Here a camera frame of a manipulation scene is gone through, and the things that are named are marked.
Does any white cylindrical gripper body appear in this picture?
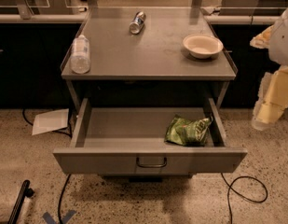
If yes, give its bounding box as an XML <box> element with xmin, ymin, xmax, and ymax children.
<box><xmin>268</xmin><ymin>8</ymin><xmax>288</xmax><ymax>65</ymax></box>

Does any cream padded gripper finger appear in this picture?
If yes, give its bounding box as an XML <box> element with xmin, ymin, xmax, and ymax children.
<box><xmin>250</xmin><ymin>26</ymin><xmax>273</xmax><ymax>49</ymax></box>
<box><xmin>252</xmin><ymin>65</ymin><xmax>288</xmax><ymax>131</ymax></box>

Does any green jalapeno chip bag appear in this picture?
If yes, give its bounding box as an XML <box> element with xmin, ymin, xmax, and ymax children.
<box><xmin>164</xmin><ymin>115</ymin><xmax>213</xmax><ymax>147</ymax></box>

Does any grey open top drawer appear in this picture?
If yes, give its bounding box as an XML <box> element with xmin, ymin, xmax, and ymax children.
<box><xmin>53</xmin><ymin>99</ymin><xmax>247</xmax><ymax>176</ymax></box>

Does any white paper bowl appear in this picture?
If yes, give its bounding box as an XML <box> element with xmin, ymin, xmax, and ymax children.
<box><xmin>183</xmin><ymin>35</ymin><xmax>224</xmax><ymax>59</ymax></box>

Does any grey metal cabinet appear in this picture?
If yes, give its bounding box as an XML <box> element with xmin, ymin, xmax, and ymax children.
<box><xmin>62</xmin><ymin>7</ymin><xmax>236</xmax><ymax>103</ymax></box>

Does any silver blue soda can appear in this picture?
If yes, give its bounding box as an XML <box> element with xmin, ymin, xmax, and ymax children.
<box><xmin>129</xmin><ymin>11</ymin><xmax>146</xmax><ymax>35</ymax></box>

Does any clear plastic water bottle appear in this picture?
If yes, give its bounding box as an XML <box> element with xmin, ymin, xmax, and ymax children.
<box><xmin>70</xmin><ymin>35</ymin><xmax>90</xmax><ymax>74</ymax></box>

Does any white paper sheet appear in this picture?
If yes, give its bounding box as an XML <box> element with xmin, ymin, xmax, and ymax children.
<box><xmin>32</xmin><ymin>108</ymin><xmax>69</xmax><ymax>135</ymax></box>

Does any black bar tool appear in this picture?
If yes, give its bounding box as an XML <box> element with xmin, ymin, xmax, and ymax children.
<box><xmin>7</xmin><ymin>180</ymin><xmax>34</xmax><ymax>224</ymax></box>

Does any black cable right floor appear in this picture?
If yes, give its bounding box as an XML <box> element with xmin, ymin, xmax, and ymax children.
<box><xmin>220</xmin><ymin>173</ymin><xmax>269</xmax><ymax>224</ymax></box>

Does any black cable floor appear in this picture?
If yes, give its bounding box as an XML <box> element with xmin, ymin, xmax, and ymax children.
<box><xmin>220</xmin><ymin>173</ymin><xmax>269</xmax><ymax>224</ymax></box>
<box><xmin>21</xmin><ymin>108</ymin><xmax>73</xmax><ymax>224</ymax></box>

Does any black cable left floor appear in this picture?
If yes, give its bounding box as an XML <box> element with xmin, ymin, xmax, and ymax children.
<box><xmin>21</xmin><ymin>108</ymin><xmax>73</xmax><ymax>224</ymax></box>

